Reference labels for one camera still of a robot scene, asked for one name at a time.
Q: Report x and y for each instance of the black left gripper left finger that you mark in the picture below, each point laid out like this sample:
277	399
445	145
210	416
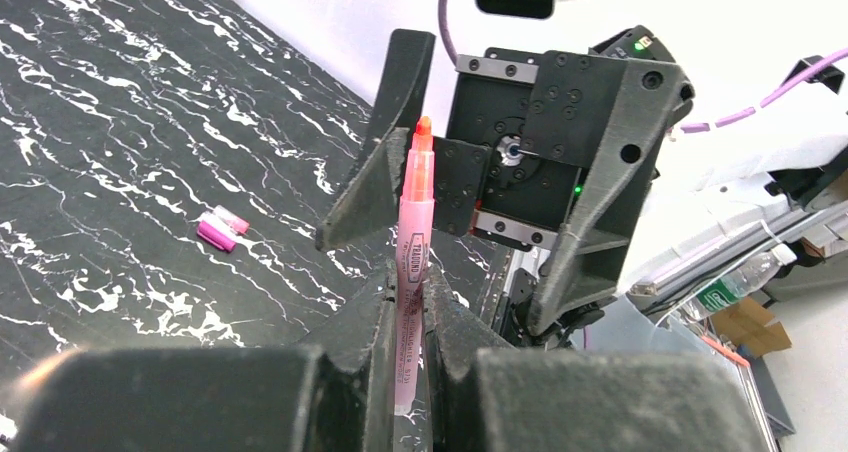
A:
332	390

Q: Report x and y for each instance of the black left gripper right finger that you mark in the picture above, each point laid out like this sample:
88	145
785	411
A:
487	395

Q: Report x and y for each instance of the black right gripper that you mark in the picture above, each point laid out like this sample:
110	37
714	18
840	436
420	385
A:
549	152

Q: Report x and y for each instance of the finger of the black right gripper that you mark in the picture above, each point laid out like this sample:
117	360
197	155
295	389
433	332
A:
368	201

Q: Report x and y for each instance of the pink highlighter pen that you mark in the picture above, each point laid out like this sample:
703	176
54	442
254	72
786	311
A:
414	229

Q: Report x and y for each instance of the magenta pen cap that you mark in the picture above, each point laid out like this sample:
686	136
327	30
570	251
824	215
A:
216	237

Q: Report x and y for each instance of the cardboard box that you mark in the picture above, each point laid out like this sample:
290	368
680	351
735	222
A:
749	325

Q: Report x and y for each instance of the clear plastic water bottle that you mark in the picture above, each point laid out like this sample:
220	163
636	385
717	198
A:
737	284

